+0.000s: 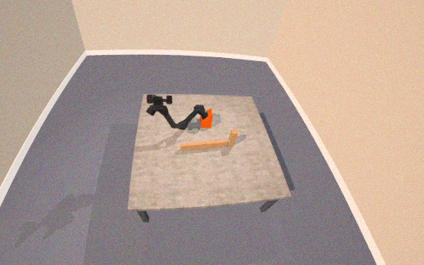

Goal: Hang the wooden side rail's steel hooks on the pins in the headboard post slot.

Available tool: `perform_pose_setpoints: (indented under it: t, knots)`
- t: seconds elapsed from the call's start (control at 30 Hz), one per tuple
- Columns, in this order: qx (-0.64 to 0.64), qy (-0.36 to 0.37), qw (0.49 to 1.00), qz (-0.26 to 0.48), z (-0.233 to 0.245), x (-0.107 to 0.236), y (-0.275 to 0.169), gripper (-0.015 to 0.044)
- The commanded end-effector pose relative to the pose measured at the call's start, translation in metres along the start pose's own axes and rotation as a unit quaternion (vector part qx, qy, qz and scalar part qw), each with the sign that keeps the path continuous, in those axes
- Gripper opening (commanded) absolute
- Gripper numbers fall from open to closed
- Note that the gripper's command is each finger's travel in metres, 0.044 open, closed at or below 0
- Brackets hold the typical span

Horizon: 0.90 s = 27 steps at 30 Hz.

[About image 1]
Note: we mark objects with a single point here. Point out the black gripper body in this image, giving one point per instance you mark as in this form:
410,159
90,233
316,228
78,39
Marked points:
159,100

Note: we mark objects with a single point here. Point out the wooden post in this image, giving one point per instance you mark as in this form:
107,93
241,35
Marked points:
232,137

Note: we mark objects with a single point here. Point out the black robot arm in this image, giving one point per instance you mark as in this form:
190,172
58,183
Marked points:
198,109

